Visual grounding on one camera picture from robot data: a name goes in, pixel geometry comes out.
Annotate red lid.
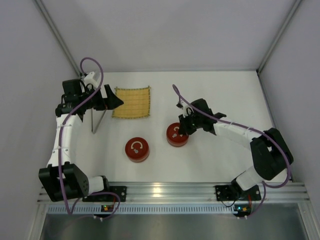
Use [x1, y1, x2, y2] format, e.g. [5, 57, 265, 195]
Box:
[166, 122, 189, 142]
[124, 137, 150, 163]

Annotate steel bowl red base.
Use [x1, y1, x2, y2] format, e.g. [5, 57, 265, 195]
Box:
[125, 148, 150, 163]
[167, 138, 188, 148]

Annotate steel tongs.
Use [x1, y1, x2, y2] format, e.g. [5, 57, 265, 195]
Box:
[90, 109, 107, 134]

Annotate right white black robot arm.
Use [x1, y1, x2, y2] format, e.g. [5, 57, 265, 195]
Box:
[176, 98, 294, 200]

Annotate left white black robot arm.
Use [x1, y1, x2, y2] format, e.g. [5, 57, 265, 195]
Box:
[38, 79, 124, 202]

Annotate bamboo serving mat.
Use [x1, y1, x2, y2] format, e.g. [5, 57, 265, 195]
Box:
[112, 86, 151, 120]

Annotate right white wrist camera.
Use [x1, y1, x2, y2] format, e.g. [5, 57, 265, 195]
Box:
[176, 101, 194, 118]

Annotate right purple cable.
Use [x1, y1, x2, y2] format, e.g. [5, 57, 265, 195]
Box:
[172, 84, 293, 218]

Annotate purple cable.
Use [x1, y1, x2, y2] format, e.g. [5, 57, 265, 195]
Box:
[57, 57, 121, 221]
[172, 84, 293, 218]

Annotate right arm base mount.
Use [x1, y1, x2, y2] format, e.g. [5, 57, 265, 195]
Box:
[214, 184, 262, 202]

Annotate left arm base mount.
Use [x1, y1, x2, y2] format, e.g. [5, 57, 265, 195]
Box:
[82, 185, 127, 203]

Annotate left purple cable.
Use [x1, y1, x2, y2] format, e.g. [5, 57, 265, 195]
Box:
[57, 57, 121, 221]

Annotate white slotted cable duct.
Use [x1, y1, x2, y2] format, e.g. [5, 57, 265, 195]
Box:
[47, 203, 239, 215]

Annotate left aluminium corner post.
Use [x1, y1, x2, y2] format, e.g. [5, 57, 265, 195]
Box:
[32, 0, 82, 77]

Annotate aluminium corner post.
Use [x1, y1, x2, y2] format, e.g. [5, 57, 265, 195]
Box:
[256, 0, 304, 76]
[32, 0, 82, 77]

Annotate aluminium front frame rail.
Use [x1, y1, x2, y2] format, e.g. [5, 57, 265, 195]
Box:
[37, 181, 310, 204]

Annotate right aluminium corner post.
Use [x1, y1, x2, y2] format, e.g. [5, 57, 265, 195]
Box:
[256, 0, 304, 76]

